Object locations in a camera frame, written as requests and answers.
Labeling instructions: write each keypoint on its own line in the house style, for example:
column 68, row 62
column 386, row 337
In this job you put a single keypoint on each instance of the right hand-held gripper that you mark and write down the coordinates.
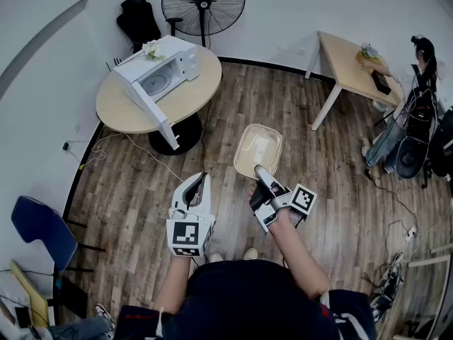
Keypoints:
column 274, row 204

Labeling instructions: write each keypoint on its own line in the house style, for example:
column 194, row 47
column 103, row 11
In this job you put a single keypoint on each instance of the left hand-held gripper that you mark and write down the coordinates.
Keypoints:
column 187, row 234

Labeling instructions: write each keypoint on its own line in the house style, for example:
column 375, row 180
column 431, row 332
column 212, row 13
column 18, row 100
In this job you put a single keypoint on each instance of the beige plastic tray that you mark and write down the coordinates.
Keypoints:
column 258, row 147

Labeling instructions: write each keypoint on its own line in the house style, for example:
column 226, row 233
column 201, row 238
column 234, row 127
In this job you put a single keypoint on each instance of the white microwave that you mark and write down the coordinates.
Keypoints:
column 143, row 68

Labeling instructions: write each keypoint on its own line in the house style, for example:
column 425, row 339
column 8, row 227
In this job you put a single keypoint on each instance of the person's left forearm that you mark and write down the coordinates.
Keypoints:
column 173, row 285

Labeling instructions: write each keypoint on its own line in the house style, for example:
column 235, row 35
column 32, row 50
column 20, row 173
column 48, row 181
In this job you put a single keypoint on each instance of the person's right forearm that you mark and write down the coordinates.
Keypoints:
column 301, row 260

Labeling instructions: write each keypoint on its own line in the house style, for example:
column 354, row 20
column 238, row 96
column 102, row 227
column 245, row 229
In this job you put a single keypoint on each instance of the person's right hand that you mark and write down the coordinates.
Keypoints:
column 251, row 194

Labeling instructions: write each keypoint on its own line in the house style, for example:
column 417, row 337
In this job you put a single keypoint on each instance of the person's left shoe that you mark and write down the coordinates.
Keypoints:
column 216, row 258

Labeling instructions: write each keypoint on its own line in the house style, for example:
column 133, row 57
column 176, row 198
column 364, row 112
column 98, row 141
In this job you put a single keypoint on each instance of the person's shoe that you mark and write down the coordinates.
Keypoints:
column 250, row 254
column 216, row 258

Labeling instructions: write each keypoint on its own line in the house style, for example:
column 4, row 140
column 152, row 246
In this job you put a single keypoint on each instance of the person's right shoe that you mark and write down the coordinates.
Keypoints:
column 250, row 254

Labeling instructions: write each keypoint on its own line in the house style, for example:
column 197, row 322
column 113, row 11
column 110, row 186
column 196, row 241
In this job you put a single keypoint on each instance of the round wooden table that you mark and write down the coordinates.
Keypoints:
column 191, row 94

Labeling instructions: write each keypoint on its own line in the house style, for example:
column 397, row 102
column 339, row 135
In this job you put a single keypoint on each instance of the person's dark shirt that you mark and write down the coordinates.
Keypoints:
column 244, row 303

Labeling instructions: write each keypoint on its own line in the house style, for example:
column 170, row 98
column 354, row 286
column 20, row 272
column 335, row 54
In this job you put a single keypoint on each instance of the rectangular wooden table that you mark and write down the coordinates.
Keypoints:
column 348, row 66

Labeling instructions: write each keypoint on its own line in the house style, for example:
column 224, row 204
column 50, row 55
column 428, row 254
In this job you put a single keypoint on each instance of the black power adapter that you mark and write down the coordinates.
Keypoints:
column 66, row 146

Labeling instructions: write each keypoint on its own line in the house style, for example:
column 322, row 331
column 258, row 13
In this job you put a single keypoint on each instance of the black swivel chair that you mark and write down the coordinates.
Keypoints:
column 410, row 158

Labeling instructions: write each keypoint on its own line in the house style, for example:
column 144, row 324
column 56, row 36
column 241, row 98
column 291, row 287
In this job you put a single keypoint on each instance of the black rectangular box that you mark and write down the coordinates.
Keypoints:
column 381, row 83

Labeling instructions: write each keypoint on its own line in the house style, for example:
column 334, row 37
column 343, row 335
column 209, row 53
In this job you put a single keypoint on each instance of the white artificial flower bunch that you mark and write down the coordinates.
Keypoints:
column 154, row 50

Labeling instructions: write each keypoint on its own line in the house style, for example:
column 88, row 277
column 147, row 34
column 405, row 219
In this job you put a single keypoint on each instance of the black router antennas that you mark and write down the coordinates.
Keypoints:
column 115, row 63

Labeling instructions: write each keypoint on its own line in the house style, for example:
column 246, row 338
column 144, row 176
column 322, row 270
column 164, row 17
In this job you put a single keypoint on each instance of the white power strip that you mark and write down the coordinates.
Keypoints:
column 412, row 233

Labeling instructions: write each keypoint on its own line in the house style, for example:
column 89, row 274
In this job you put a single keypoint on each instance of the blue chair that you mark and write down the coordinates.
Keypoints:
column 44, row 230

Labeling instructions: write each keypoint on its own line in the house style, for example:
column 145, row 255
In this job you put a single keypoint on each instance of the pale flower bunch in basket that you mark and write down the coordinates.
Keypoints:
column 368, row 53

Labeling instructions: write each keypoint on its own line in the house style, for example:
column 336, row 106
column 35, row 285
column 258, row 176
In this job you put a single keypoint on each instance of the black tangled equipment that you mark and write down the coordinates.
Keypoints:
column 387, row 289

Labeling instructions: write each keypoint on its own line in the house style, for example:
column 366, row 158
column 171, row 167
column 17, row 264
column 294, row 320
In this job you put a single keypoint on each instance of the black backpack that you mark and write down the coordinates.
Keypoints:
column 421, row 113

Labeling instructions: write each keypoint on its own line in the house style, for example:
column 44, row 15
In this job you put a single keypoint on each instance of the light wooden slat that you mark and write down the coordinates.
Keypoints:
column 428, row 261

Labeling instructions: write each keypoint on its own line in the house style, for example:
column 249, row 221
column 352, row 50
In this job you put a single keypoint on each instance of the black standing fan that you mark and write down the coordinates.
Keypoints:
column 202, row 4

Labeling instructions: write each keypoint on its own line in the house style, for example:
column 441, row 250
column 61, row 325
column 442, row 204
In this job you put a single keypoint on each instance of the black office chair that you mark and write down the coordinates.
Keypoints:
column 138, row 20

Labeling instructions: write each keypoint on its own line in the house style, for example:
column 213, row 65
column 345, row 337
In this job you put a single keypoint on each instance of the yellow wooden frame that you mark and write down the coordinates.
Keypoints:
column 30, row 292

